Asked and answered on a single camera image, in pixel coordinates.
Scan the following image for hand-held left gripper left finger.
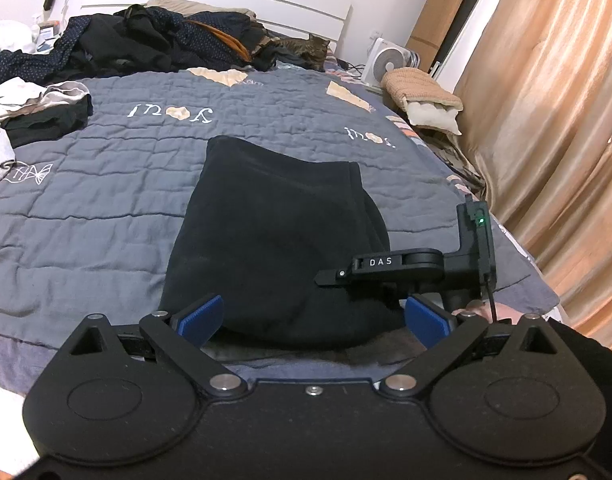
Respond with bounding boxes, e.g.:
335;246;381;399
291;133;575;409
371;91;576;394
66;294;247;399

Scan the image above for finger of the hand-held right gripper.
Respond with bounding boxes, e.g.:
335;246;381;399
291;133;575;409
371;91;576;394
315;267;357;289

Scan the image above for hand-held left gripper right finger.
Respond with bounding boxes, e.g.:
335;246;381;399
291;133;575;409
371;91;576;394
381;294;560;399

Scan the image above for black fleece sweater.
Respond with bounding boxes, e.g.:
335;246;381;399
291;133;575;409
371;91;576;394
158;135;419;358

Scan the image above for pile of dark clothes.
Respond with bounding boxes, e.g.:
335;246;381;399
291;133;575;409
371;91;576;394
0;4;281;88

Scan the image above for pile of grey clothes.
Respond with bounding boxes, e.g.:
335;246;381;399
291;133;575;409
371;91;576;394
0;77;91;191

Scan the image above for white clothes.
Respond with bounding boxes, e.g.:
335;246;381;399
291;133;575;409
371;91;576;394
0;19;39;56

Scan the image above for person's right hand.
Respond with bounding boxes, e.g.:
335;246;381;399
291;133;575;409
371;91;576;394
453;301;525;326

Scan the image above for grey printed quilt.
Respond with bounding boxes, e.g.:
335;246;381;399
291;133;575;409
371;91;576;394
0;67;562;396

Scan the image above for beige curtain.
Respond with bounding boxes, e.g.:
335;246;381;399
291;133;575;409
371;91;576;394
453;0;612;356

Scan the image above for beige and white pillow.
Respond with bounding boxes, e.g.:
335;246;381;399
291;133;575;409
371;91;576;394
381;69;464;137

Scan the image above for white box fan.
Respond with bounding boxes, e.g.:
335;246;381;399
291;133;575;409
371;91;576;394
362;37;421;94

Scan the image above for tabby cat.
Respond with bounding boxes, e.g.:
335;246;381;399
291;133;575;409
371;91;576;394
271;32;333;72

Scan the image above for dark framed panel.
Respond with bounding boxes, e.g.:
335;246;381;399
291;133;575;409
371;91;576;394
432;0;485;81

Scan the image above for black shorts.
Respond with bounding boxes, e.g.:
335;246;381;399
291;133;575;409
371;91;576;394
6;95;95;149

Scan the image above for tall cardboard box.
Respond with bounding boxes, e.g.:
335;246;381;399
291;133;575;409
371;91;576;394
406;0;482;68

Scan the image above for white headboard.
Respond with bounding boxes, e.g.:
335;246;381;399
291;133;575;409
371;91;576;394
80;0;354;58

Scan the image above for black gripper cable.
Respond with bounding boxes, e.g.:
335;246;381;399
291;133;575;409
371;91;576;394
478;260;498;325

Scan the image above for orange strap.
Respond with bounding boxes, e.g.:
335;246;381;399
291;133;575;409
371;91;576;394
186;19;251;63

